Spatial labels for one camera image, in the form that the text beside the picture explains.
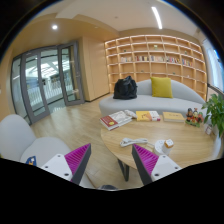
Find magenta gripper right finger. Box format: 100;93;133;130
132;144;181;185

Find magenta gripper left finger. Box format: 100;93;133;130
42;144;91;185

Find white charger plug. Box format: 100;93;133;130
164;139;174;148

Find white round power strip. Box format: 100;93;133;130
154;140;172;155

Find blue patterned cushion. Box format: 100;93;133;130
26;156;37;166

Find round wooden coffee table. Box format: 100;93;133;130
101;119;224;181

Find yellow book with white cover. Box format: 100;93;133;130
136;111;160;121

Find light grey armchair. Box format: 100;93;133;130
0;114;96;190

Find red and white book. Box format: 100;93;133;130
100;111;132;130

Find colourful toy figurines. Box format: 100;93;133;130
185;108;204;127

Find light grey sofa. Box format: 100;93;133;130
99;79;205;116

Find mustard yellow cushion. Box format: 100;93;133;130
151;77;173;98

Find black backpack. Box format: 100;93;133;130
113;76;137;100

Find green potted plant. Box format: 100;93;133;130
202;94;224;136

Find grey framed glass doors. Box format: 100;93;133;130
11;41;84;124

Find wooden wall bookshelf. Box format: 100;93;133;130
105;35;207;99

